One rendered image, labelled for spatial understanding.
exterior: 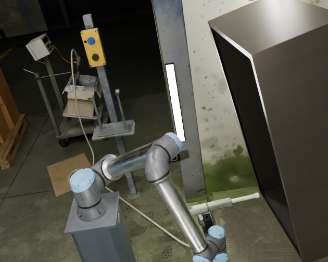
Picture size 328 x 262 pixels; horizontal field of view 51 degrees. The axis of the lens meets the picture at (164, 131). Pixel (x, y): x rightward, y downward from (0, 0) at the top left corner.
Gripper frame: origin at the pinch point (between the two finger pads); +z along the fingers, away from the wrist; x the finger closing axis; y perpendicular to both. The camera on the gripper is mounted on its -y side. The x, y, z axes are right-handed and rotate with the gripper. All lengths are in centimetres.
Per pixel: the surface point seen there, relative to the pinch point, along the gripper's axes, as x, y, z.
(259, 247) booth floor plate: 34, 48, -1
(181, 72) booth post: 12, -67, 66
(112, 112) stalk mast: -45, -38, 93
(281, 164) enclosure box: 30, -63, -49
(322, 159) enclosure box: 47, -60, -49
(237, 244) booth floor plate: 21, 47, 6
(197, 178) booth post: 9, 27, 64
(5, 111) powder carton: -193, 11, 273
